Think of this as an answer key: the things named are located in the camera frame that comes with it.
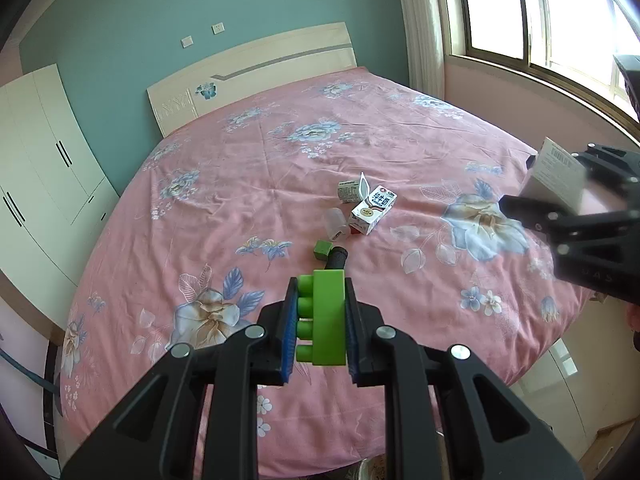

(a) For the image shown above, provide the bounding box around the green building block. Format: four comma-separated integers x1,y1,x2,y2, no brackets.
296,270,346,366

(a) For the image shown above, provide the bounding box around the small white carton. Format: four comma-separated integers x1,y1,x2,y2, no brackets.
520,138,587,214

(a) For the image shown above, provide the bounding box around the black foam roll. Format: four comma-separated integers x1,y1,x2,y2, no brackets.
324,246,348,270

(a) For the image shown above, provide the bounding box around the green foam cube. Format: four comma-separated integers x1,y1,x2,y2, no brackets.
314,240,333,261

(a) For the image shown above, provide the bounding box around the translucent plastic cup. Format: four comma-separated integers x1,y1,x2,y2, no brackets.
324,208,350,243

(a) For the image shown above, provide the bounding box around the white milk carton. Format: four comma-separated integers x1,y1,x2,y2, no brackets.
348,185,397,235

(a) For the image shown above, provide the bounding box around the white yogurt cup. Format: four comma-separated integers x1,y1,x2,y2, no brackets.
336,172,370,204

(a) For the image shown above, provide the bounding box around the person's right hand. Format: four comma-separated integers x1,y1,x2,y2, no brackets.
626,304,640,351

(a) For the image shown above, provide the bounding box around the pink floral bed cover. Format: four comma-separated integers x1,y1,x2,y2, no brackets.
61,68,590,479

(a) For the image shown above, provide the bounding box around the white curtain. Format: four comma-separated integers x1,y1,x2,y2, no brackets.
400,0,445,99

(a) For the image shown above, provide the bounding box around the cream wooden headboard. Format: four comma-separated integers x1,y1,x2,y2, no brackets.
146,22,357,136

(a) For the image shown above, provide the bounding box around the cream wardrobe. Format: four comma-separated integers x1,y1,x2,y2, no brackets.
1,65,118,328

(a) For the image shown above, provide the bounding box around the window with frame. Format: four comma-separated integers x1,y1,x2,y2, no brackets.
445,0,639,126

